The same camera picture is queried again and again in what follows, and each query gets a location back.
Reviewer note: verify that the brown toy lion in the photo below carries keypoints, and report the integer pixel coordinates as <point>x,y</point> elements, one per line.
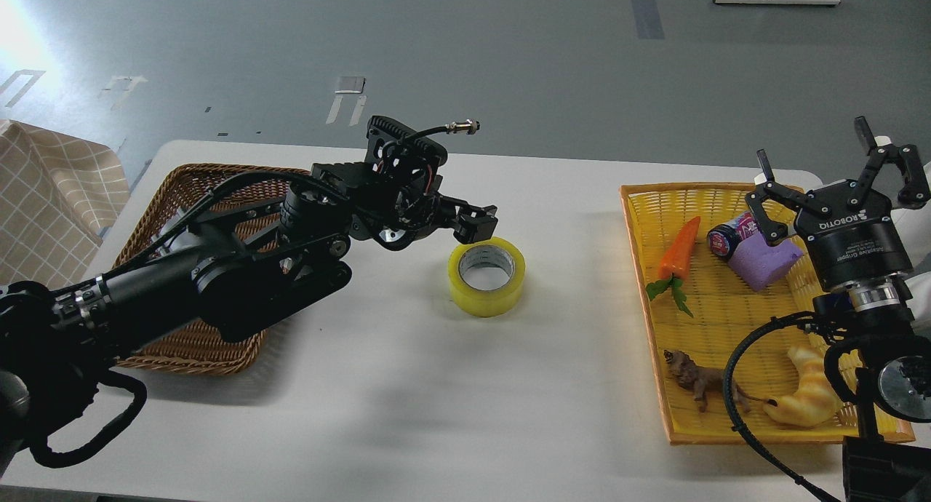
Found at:
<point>699,380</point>

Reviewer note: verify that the beige checkered cloth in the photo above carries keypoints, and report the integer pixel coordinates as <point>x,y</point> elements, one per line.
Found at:
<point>58,195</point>

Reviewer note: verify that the yellow tape roll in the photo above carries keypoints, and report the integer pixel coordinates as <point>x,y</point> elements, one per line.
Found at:
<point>495,252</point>

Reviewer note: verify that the yellow plastic basket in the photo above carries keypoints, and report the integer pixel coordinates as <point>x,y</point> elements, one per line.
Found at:
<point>725,311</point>

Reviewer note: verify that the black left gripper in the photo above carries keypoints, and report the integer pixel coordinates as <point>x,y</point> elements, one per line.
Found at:
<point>398,220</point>

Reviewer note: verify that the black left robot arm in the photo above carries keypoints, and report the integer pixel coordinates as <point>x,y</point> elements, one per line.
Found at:
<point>256,249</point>

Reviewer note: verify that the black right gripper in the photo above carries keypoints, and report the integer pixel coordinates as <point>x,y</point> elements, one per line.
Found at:
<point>854,233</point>

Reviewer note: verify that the orange toy carrot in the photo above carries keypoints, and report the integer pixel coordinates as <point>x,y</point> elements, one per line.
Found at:
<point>675,266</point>

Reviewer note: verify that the purple foam block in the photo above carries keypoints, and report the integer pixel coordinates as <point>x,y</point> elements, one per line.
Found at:
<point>759,264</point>

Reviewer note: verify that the brown wicker basket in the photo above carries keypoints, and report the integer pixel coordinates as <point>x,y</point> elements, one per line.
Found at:
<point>182,342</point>

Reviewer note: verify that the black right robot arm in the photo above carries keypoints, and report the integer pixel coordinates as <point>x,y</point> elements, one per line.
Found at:
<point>874,359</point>

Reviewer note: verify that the small dark soda can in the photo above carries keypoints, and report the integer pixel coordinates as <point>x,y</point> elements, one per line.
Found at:
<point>723,239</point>

